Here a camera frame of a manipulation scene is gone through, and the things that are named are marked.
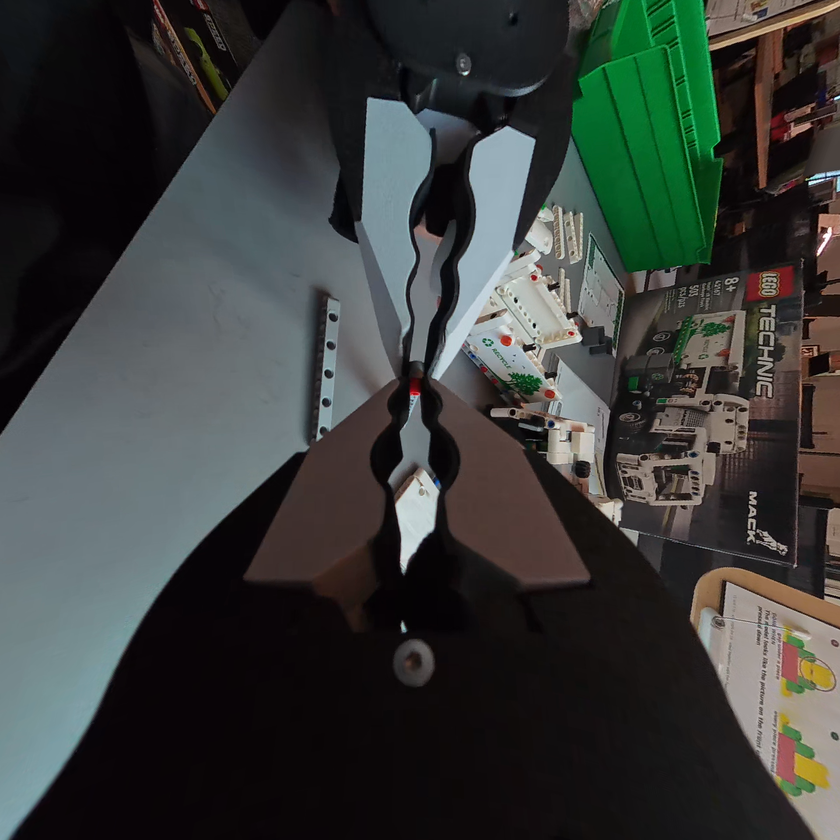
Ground white curved lego panel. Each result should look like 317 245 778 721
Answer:
520 206 556 255

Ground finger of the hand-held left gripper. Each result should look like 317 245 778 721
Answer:
423 131 538 383
356 97 439 371

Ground lego sticker sheet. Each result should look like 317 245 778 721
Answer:
579 231 626 357

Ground white and green lego truck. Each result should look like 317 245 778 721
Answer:
489 402 624 526

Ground black lego set box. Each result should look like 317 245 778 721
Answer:
602 261 806 569

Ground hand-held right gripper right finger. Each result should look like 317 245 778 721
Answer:
422 377 592 595

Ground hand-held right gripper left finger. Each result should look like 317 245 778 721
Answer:
243 377 406 632

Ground printed instruction sheet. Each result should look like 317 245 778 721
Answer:
718 581 840 840

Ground dark lego box green car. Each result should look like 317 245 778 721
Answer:
150 0 235 114

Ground white lego garbage body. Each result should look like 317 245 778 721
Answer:
459 255 584 403

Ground white lego panel blue pins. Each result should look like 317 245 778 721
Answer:
392 465 442 573

